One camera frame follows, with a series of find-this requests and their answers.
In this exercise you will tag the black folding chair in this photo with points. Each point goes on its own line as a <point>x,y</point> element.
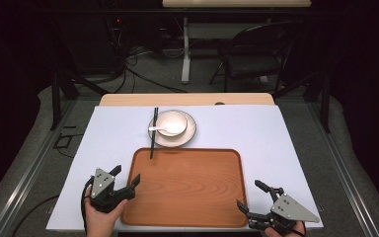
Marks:
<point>250,64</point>

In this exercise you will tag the brown wooden tray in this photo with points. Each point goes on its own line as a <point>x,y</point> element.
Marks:
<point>190,187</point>

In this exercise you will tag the white table mat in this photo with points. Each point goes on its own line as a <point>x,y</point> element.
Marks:
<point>260,141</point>

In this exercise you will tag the dark equipment rack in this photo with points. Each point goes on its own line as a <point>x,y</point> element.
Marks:
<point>89,36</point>

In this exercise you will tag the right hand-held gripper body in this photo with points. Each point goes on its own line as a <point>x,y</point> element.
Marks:
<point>289,210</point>

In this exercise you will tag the person's left hand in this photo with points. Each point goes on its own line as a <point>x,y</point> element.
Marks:
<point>100,222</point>

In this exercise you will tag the black metal stand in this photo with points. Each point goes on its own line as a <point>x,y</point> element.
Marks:
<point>56,98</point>
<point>324,98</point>

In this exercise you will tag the white ceramic spoon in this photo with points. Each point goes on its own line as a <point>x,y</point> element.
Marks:
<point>159,129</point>

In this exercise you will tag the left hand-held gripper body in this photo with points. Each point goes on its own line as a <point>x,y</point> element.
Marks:
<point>102,184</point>

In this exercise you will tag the aluminium floor rail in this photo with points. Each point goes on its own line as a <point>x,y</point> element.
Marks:
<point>342,171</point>
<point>29,171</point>

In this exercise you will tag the white desk leg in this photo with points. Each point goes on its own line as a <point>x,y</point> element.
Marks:
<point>186,49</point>

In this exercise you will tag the white bowl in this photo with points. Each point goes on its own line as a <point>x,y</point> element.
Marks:
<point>174,120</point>

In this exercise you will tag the light wooden table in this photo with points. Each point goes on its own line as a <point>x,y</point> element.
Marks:
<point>184,98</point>

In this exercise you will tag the person's right hand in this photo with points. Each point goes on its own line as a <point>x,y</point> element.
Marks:
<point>286,234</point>

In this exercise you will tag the black chopstick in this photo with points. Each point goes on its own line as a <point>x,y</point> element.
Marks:
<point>153,131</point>
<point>156,121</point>

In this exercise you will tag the white round plate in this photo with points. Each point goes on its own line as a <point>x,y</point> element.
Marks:
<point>187,135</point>

